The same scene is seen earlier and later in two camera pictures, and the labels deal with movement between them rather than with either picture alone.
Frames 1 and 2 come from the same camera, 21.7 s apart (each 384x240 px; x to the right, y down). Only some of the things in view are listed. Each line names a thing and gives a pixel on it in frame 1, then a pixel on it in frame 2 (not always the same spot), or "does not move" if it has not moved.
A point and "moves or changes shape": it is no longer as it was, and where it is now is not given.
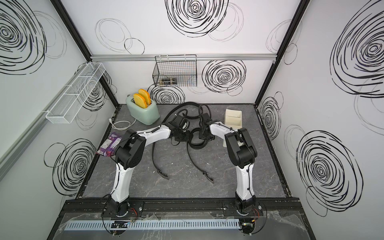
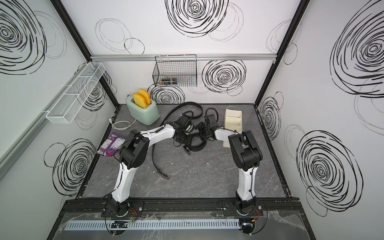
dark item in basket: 166,81 does not move
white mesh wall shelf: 66,107 does not move
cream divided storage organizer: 233,119 does not move
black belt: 195,146 moves or changes shape
